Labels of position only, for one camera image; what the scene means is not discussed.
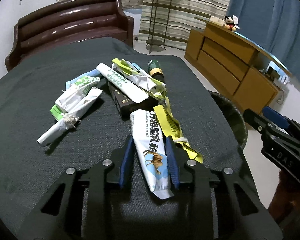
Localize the white paper wrapper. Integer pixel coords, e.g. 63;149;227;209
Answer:
37;87;102;147

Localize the yellow wrapper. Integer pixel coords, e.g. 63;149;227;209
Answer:
153;96;204;164

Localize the white camel milk packet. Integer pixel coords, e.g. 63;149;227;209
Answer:
130;109;173;199

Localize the green white carton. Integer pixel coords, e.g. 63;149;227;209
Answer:
50;76;101;121

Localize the dark brown cigarette box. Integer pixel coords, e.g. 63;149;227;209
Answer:
108;81;158;121

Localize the green yellow bottle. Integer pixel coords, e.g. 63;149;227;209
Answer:
148;60;165;83

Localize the light blue sachet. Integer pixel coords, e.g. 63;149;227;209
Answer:
65;69;103;90

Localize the black trash bin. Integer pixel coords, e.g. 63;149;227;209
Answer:
209;91;248;150

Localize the wooden sideboard cabinet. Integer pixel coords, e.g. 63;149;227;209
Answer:
185;21;292;113

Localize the dark green table cloth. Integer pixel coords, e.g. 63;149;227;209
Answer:
0;37;255;234

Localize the mickey mouse plush toy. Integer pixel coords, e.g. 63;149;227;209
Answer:
222;15;240;31

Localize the blue curtain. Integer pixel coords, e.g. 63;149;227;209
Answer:
227;0;300;92

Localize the small beige box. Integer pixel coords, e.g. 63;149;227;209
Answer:
210;16;224;26

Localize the black metal plant stand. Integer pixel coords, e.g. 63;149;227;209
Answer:
146;0;172;54

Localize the striped curtain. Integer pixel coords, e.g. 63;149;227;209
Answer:
138;0;230;50

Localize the dark brown leather sofa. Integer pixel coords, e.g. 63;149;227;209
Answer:
5;0;134;71

